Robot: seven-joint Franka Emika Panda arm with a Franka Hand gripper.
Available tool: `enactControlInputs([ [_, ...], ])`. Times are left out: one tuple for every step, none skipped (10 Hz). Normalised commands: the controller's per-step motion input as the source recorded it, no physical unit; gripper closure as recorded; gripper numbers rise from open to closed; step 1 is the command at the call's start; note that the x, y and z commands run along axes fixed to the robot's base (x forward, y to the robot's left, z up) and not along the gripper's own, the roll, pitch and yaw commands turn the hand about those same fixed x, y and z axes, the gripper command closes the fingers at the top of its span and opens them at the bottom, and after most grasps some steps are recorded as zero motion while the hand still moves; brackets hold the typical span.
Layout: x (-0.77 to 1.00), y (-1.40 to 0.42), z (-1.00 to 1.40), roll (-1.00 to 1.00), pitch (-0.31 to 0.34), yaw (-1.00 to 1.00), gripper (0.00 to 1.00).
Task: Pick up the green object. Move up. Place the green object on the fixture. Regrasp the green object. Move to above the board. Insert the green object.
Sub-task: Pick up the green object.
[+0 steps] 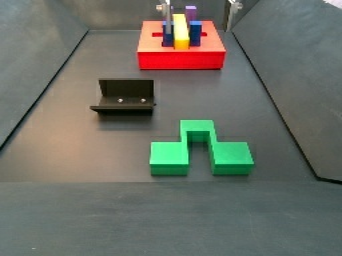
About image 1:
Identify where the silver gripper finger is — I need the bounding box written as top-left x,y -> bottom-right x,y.
157,0 -> 171,34
226,0 -> 244,31

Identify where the blue left post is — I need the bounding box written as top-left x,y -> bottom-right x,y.
162,21 -> 174,47

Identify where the blue post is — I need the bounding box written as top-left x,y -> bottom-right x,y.
190,21 -> 202,46
162,21 -> 174,47

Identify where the black angle fixture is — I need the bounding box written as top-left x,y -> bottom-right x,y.
90,78 -> 155,113

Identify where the yellow arched bar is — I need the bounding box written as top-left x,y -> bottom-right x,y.
173,14 -> 190,50

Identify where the purple right post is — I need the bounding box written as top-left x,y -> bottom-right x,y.
185,5 -> 197,21

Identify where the blue right post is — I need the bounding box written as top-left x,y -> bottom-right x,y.
190,21 -> 202,46

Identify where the red base board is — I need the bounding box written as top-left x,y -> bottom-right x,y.
137,21 -> 226,70

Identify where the green bridge-shaped block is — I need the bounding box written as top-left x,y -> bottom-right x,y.
149,119 -> 256,177

